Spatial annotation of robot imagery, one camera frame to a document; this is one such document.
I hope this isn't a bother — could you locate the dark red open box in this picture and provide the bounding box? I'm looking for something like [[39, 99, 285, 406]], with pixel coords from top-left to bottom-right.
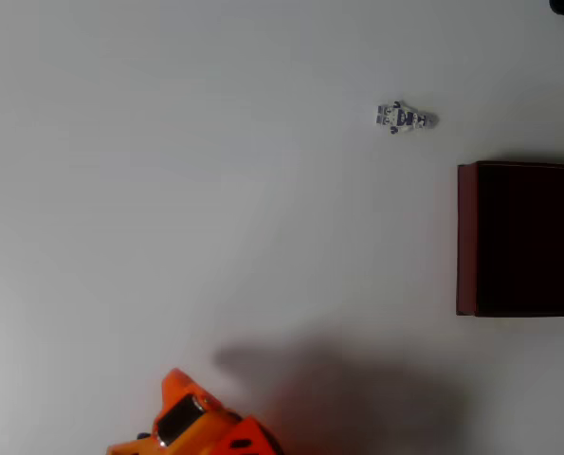
[[455, 160, 564, 319]]

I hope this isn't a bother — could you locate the small white toy figure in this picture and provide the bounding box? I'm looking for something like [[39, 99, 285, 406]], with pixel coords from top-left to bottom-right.
[[374, 100, 440, 137]]

